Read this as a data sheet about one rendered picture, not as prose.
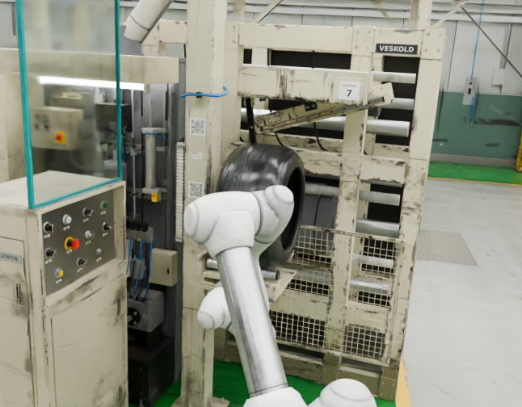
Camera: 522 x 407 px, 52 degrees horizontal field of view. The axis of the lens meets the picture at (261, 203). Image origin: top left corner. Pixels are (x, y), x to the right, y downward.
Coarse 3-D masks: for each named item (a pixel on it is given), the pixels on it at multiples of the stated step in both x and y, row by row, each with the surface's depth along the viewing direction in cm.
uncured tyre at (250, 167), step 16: (256, 144) 238; (240, 160) 226; (256, 160) 224; (272, 160) 223; (288, 160) 228; (224, 176) 224; (240, 176) 221; (256, 176) 219; (272, 176) 219; (288, 176) 226; (304, 176) 253; (304, 192) 257; (288, 224) 266; (288, 240) 261; (272, 256) 227; (288, 256) 247
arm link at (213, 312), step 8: (216, 288) 200; (208, 296) 194; (216, 296) 194; (224, 296) 195; (208, 304) 190; (216, 304) 191; (224, 304) 192; (200, 312) 190; (208, 312) 188; (216, 312) 189; (224, 312) 191; (200, 320) 190; (208, 320) 188; (216, 320) 188; (224, 320) 192; (208, 328) 190; (216, 328) 191; (224, 328) 194
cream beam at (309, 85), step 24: (240, 72) 252; (264, 72) 248; (288, 72) 244; (312, 72) 241; (336, 72) 238; (360, 72) 237; (264, 96) 251; (288, 96) 247; (312, 96) 244; (336, 96) 240; (360, 96) 237
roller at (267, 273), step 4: (208, 260) 243; (212, 260) 243; (216, 260) 243; (208, 264) 243; (212, 264) 242; (216, 264) 241; (216, 268) 242; (260, 268) 236; (264, 268) 236; (268, 268) 236; (264, 272) 235; (268, 272) 234; (272, 272) 234; (276, 272) 233; (264, 276) 235; (268, 276) 234; (272, 276) 233; (276, 276) 233
